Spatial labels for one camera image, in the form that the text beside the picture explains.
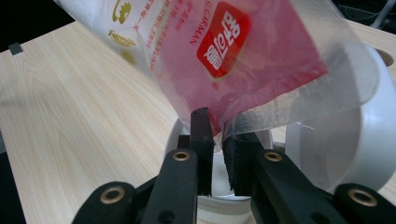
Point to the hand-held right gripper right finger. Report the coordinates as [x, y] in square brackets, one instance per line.
[280, 189]

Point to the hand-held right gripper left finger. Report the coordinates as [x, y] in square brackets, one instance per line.
[174, 186]

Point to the white lidded jug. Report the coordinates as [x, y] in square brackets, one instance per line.
[367, 149]

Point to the pink plastic pouch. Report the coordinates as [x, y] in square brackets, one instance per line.
[249, 77]

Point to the round table grommet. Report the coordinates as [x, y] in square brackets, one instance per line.
[384, 58]

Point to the white desk leg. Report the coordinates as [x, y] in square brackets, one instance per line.
[384, 12]

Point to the grey tape strip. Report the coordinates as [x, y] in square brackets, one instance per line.
[15, 48]

